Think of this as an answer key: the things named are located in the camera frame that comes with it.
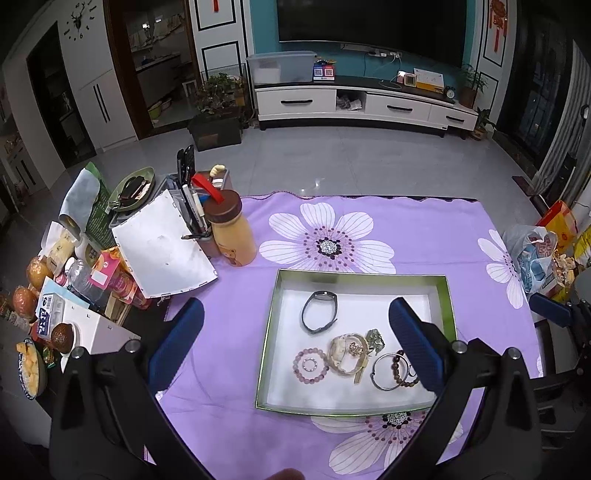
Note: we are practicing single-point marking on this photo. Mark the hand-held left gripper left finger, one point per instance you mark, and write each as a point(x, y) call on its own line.
point(178, 346)

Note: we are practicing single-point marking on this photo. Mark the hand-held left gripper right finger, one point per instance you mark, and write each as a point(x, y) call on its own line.
point(415, 346)

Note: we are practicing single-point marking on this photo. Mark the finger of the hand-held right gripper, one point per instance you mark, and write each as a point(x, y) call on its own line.
point(549, 309)
point(565, 386)

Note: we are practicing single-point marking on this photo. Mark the green jade pendant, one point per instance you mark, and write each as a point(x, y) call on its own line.
point(376, 339)

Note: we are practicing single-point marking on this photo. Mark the silver bangle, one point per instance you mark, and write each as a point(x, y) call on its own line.
point(373, 369)

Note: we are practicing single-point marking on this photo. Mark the gold butterfly brooch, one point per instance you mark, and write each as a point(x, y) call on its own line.
point(355, 349)

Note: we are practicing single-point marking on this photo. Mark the cream wrist watch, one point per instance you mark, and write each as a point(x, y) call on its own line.
point(334, 360)

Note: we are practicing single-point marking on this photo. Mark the black smart band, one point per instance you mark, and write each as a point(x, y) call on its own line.
point(305, 314)

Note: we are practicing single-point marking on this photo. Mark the green cardboard box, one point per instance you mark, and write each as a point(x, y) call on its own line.
point(286, 392)

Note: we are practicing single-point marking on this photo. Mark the person's left hand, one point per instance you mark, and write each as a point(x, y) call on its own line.
point(286, 475)

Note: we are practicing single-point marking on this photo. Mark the purple floral blanket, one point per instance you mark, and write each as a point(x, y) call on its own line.
point(231, 346)

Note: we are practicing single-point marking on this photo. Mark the white plastic bag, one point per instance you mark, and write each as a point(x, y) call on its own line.
point(531, 254)

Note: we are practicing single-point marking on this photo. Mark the yellow red gift box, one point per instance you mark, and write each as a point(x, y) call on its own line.
point(558, 221)

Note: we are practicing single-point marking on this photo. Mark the white plastic panel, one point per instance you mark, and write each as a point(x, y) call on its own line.
point(161, 249)

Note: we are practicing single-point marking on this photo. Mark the pink snack pack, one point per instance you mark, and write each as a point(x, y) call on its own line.
point(111, 272)

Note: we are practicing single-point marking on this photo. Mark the clear water bottle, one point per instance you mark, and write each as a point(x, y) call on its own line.
point(85, 281)

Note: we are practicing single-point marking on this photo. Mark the brown round coconut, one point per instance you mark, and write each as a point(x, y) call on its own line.
point(63, 334)

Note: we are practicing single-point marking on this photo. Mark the yellow bottle brown lid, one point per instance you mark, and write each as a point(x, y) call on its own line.
point(233, 235)

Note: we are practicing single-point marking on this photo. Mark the blue white carton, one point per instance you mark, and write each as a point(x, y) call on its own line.
point(48, 311)

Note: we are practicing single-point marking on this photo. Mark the pen holder with pens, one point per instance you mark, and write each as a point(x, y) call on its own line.
point(191, 207)

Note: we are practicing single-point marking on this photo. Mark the green packet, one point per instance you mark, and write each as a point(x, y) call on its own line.
point(99, 221)

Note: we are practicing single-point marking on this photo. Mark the bowl of yellow food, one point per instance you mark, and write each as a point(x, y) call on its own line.
point(32, 374)

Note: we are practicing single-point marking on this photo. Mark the green plate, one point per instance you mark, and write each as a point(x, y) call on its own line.
point(134, 189)

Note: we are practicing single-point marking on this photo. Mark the striped curtain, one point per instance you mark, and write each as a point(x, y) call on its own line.
point(558, 138)

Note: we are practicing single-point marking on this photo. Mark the pale rolled cloth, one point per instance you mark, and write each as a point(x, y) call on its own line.
point(81, 198)

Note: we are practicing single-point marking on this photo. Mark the small floor potted plant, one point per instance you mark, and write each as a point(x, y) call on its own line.
point(482, 127)

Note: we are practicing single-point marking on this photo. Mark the potted plant in brown pot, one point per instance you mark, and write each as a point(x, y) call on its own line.
point(471, 87)

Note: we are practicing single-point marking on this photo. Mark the small round alarm clock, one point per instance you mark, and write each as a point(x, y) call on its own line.
point(450, 93)

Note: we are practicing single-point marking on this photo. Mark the large leafy potted plant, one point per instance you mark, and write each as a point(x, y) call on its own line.
point(214, 97)

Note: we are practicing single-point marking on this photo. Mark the white tall cabinet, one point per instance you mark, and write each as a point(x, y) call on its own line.
point(99, 106)

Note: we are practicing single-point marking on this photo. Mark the yellow white desk calendar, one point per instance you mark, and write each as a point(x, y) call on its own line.
point(428, 79)

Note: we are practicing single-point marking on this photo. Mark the small pink white device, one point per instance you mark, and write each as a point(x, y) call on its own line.
point(406, 79)

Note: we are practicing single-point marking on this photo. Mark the white TV cabinet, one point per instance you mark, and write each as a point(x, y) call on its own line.
point(295, 101)

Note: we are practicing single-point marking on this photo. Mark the blue red card stand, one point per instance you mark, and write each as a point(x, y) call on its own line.
point(324, 71)

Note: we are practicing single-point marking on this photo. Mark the white power strip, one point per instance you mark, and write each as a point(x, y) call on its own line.
point(385, 53)

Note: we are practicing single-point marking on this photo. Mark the clear plastic storage bin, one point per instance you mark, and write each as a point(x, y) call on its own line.
point(281, 68)

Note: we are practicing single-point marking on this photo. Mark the black television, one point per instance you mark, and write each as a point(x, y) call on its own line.
point(369, 23)

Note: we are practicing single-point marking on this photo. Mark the deer wall clock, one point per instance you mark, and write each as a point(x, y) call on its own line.
point(78, 21)

